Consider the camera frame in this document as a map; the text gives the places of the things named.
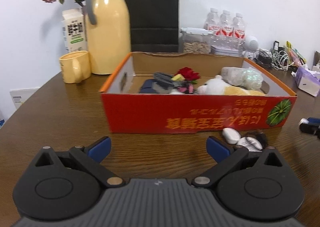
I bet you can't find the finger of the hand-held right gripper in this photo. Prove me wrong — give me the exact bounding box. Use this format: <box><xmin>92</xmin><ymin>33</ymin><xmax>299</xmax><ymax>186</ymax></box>
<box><xmin>299</xmin><ymin>117</ymin><xmax>320</xmax><ymax>139</ymax></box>

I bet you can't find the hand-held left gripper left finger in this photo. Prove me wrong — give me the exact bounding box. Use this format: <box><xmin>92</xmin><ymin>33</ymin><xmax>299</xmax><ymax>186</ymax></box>
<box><xmin>29</xmin><ymin>136</ymin><xmax>125</xmax><ymax>188</ymax></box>

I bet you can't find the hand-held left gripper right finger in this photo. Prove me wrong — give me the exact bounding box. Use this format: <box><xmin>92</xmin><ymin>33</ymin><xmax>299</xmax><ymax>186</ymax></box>
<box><xmin>192</xmin><ymin>136</ymin><xmax>290</xmax><ymax>189</ymax></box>

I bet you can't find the red cardboard box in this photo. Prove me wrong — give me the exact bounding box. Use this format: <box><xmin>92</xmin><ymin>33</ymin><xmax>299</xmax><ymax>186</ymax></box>
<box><xmin>100</xmin><ymin>51</ymin><xmax>298</xmax><ymax>134</ymax></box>

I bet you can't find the yellow and white plush toy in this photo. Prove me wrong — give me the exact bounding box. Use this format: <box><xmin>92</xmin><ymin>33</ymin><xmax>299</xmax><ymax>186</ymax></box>
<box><xmin>196</xmin><ymin>75</ymin><xmax>266</xmax><ymax>96</ymax></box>

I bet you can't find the clear plastic bag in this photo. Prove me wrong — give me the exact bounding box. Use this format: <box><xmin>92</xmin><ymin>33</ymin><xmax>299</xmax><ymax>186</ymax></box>
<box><xmin>221</xmin><ymin>66</ymin><xmax>264</xmax><ymax>90</ymax></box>

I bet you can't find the navy zip case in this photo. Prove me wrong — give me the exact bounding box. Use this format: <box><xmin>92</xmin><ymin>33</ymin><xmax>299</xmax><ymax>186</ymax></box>
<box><xmin>139</xmin><ymin>79</ymin><xmax>173</xmax><ymax>94</ymax></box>

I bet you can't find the red artificial rose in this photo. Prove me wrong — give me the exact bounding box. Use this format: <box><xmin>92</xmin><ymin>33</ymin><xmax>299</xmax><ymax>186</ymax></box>
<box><xmin>172</xmin><ymin>67</ymin><xmax>201</xmax><ymax>85</ymax></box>

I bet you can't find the small white rounded case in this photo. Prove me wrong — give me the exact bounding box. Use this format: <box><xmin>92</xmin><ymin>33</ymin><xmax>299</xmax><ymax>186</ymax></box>
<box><xmin>222</xmin><ymin>128</ymin><xmax>241</xmax><ymax>144</ymax></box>

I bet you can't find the purple tissue pack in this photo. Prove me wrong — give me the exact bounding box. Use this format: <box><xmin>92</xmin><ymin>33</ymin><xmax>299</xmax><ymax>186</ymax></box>
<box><xmin>295</xmin><ymin>64</ymin><xmax>320</xmax><ymax>97</ymax></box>

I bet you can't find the colourful snack packet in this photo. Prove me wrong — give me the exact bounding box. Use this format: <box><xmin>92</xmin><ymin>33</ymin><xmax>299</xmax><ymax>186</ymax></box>
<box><xmin>286</xmin><ymin>41</ymin><xmax>307</xmax><ymax>66</ymax></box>

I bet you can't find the yellow mug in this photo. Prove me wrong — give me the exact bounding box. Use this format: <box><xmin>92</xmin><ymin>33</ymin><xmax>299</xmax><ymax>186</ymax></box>
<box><xmin>59</xmin><ymin>51</ymin><xmax>92</xmax><ymax>84</ymax></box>

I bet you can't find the white printed carton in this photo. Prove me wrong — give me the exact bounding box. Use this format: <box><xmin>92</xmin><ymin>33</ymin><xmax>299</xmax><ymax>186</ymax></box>
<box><xmin>9</xmin><ymin>88</ymin><xmax>40</xmax><ymax>111</ymax></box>

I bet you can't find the pale rectangular tin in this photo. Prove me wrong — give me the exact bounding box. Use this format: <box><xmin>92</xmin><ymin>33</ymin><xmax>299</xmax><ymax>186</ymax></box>
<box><xmin>211</xmin><ymin>44</ymin><xmax>244</xmax><ymax>57</ymax></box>

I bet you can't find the white robot speaker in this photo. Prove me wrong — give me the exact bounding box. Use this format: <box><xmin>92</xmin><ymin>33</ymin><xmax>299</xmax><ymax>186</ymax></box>
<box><xmin>242</xmin><ymin>35</ymin><xmax>260</xmax><ymax>59</ymax></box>

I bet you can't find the clear food container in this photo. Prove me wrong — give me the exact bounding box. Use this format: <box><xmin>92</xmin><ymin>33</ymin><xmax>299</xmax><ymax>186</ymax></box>
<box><xmin>180</xmin><ymin>27</ymin><xmax>214</xmax><ymax>54</ymax></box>

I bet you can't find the yellow thermos jug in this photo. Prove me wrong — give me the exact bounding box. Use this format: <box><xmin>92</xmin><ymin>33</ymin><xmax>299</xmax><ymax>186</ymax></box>
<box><xmin>84</xmin><ymin>0</ymin><xmax>132</xmax><ymax>75</ymax></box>

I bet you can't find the white milk carton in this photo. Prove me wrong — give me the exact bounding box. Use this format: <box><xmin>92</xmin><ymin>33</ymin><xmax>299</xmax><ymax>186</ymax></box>
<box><xmin>62</xmin><ymin>8</ymin><xmax>88</xmax><ymax>54</ymax></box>

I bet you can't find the black paper bag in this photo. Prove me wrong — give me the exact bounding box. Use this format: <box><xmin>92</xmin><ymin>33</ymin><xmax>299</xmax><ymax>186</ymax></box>
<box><xmin>119</xmin><ymin>0</ymin><xmax>180</xmax><ymax>54</ymax></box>

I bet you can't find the white cable tangle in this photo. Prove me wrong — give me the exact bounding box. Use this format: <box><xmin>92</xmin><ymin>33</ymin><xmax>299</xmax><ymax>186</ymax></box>
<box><xmin>271</xmin><ymin>51</ymin><xmax>292</xmax><ymax>70</ymax></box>

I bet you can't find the black adapter with cables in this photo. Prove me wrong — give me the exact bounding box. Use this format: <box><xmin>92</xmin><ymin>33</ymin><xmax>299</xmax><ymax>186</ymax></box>
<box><xmin>256</xmin><ymin>49</ymin><xmax>274</xmax><ymax>69</ymax></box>

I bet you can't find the black wall plug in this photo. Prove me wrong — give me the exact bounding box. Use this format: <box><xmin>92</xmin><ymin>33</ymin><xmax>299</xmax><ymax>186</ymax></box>
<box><xmin>272</xmin><ymin>40</ymin><xmax>285</xmax><ymax>54</ymax></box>

